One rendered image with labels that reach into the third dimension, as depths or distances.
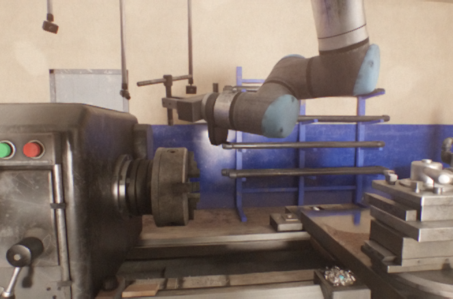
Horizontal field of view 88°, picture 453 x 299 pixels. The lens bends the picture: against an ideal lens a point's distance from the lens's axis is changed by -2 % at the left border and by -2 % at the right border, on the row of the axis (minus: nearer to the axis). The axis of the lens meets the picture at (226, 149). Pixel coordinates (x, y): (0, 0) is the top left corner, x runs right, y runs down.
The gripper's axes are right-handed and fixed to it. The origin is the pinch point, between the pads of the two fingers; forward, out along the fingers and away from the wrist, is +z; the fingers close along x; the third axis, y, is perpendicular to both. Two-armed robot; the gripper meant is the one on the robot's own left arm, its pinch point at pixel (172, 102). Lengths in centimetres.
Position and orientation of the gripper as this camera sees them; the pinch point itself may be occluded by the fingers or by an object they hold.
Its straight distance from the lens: 69.9
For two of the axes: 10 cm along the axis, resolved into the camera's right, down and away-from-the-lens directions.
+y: -0.1, -9.2, -3.8
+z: -8.3, -2.0, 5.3
